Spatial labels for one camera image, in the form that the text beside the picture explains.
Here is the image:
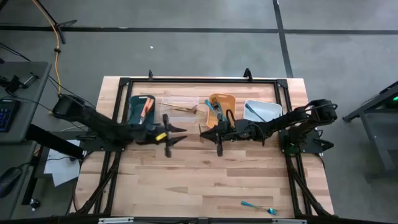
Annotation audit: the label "yellow cable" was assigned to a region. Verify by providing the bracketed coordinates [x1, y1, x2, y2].
[30, 0, 63, 94]

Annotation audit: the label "grey metal stand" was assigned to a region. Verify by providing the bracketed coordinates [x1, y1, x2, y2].
[341, 80, 398, 180]

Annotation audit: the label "white paper sheets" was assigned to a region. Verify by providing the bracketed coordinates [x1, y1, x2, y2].
[43, 139, 83, 187]

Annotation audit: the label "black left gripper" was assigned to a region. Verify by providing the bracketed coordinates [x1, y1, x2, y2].
[135, 113, 188, 159]

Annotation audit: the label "orange plastic bin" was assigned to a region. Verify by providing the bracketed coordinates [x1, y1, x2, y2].
[205, 93, 237, 129]

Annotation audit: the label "white plastic bin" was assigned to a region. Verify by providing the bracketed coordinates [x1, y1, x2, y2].
[243, 99, 283, 123]

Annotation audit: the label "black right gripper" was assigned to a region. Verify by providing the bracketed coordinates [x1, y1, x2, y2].
[198, 118, 251, 157]

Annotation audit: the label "silver metal bracket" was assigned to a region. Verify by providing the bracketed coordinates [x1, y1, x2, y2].
[271, 218, 308, 224]
[98, 217, 135, 224]

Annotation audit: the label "black aluminium table frame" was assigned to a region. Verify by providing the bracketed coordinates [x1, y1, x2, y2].
[70, 77, 335, 218]

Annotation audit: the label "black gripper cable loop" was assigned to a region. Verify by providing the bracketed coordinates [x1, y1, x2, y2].
[225, 108, 237, 128]

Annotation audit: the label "black tripod stand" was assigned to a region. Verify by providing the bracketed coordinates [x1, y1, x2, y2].
[30, 0, 78, 45]

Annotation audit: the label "grey side desk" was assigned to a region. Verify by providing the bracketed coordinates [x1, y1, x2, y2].
[0, 61, 53, 144]
[0, 139, 40, 222]

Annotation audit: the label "black keyboard coloured keys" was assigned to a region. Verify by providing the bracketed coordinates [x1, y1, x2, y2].
[0, 98, 19, 134]

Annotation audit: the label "black computer mouse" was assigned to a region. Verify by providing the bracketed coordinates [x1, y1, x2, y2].
[0, 166, 23, 198]

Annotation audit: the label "black desk clamp device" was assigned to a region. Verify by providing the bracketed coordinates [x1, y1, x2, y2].
[0, 71, 40, 93]

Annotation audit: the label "clear plastic bin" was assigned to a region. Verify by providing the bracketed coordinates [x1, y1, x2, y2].
[160, 95, 200, 124]

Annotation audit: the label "black support beam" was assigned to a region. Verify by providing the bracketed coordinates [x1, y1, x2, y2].
[25, 123, 86, 161]

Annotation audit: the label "dark teal plastic bin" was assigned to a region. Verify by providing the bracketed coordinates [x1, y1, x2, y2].
[128, 95, 156, 126]

